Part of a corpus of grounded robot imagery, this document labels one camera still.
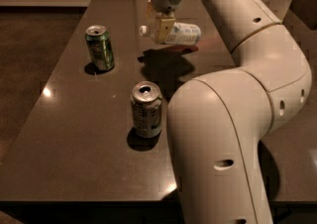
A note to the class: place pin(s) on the white green soda can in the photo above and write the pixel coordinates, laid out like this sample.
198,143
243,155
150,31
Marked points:
146,106

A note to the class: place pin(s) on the clear plastic bottle blue label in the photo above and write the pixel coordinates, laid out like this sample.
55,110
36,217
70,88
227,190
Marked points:
181,34

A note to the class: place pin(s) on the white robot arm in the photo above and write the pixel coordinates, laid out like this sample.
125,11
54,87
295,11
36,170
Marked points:
215,121

